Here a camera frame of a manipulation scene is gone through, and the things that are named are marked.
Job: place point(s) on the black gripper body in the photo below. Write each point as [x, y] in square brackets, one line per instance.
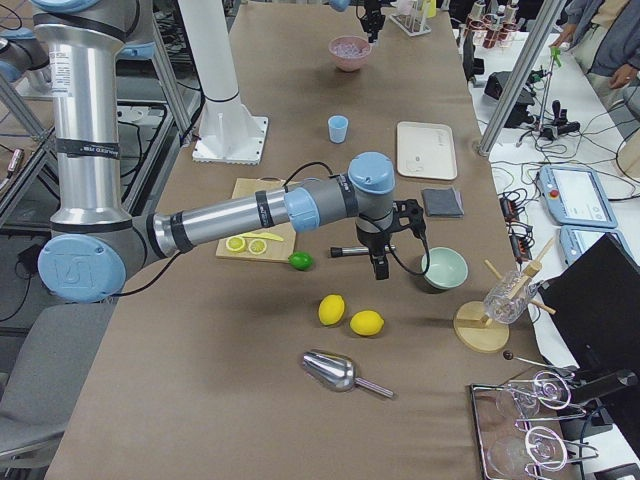
[375, 243]
[372, 14]

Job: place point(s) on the steel muddler black tip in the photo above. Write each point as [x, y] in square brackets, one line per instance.
[338, 252]

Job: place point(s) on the pink bowl of ice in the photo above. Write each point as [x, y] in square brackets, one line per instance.
[349, 53]

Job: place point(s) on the light blue cup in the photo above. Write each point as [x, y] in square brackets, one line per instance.
[337, 128]

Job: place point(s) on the wooden cup tree stand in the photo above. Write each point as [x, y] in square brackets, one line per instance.
[483, 326]

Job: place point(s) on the steel ice scoop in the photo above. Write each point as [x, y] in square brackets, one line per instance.
[338, 373]

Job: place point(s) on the grey folded cloth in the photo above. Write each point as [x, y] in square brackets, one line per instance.
[442, 202]

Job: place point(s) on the yellow lemon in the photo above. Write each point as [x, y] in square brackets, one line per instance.
[331, 309]
[367, 323]

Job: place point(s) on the beige rabbit tray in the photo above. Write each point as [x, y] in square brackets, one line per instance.
[425, 150]

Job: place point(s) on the light green bowl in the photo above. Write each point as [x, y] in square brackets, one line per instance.
[447, 269]

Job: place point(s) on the green lime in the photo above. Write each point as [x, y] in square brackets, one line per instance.
[301, 261]

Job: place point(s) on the lemon slice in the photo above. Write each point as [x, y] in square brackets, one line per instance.
[235, 244]
[257, 246]

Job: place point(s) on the clear glass on stand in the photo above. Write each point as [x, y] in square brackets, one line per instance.
[509, 298]

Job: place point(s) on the yellow plastic knife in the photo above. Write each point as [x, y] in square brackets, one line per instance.
[262, 235]

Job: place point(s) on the teach pendant tablet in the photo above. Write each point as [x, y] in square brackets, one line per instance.
[576, 240]
[575, 196]

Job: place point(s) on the black monitor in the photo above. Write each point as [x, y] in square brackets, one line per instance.
[597, 315]

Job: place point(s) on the clear glass on tray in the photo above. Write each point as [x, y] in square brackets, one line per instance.
[523, 399]

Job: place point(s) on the black framed wooden tray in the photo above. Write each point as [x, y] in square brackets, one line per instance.
[511, 448]

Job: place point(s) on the white wire cup rack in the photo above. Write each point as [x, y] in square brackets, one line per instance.
[411, 16]

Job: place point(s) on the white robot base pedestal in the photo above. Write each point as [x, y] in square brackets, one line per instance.
[228, 132]

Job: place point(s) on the aluminium frame post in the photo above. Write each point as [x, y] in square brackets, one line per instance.
[548, 15]

